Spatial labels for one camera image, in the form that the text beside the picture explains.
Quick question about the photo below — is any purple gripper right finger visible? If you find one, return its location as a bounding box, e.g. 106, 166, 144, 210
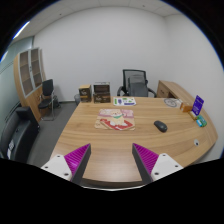
132, 143, 182, 184

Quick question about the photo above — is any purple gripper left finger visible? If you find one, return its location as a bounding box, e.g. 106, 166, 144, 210
42, 144, 91, 185

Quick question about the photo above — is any black computer mouse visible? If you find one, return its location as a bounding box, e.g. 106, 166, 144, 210
154, 120, 168, 133

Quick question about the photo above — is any cartoon dog mouse pad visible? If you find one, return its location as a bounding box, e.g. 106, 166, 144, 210
95, 109, 135, 131

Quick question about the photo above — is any black leather sofa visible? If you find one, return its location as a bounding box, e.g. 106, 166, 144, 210
0, 107, 40, 163

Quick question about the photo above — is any green teal small pack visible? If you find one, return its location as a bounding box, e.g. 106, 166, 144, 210
196, 115, 207, 127

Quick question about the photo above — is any small orange box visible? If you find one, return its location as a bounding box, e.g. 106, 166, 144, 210
180, 102, 193, 112

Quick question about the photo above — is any round white coaster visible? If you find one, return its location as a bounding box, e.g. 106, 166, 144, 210
164, 98, 177, 108

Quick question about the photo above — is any grey waste bin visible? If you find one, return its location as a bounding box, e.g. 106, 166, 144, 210
74, 94, 81, 106

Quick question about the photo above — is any black visitor chair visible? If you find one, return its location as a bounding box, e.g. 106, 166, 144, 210
38, 79, 61, 121

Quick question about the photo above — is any white green sticker sheet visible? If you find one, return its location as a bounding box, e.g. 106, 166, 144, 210
113, 97, 136, 106

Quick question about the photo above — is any wooden side cabinet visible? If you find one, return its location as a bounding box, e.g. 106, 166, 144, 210
157, 80, 194, 104

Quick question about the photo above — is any grey mesh office chair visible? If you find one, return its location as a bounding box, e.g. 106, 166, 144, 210
117, 69, 156, 97

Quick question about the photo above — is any wooden bookshelf cabinet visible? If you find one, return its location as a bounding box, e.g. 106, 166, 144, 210
13, 48, 44, 121

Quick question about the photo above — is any desk cable grommet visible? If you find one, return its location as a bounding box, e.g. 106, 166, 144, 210
194, 139, 200, 146

